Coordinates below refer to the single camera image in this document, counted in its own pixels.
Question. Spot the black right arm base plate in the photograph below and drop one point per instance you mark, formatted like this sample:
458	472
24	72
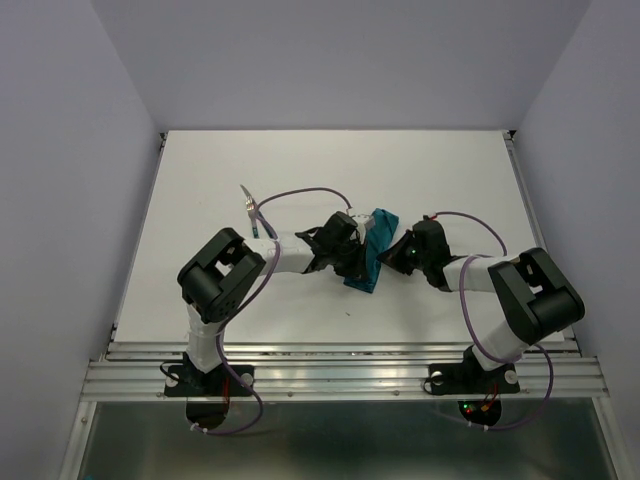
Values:
446	379

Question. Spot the teal cloth napkin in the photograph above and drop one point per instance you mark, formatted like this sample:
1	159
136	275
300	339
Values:
378	239

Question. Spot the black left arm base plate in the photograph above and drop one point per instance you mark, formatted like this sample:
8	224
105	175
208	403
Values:
183	381

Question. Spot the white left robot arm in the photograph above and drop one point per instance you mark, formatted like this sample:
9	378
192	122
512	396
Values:
217	279

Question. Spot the teal handled fork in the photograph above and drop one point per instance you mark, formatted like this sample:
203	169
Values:
252	214

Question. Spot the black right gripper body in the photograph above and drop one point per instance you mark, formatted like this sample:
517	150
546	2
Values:
421	256

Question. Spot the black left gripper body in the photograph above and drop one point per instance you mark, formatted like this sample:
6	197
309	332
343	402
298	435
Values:
337	250

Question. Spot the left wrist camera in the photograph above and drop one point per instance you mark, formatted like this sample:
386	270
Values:
364	221

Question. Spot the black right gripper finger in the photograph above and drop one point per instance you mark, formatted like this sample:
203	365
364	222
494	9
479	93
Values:
404	248
407	266

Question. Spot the aluminium frame rail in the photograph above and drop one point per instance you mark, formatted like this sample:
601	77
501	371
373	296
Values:
337	371

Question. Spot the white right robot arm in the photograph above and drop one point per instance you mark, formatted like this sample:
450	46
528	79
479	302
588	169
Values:
535	296

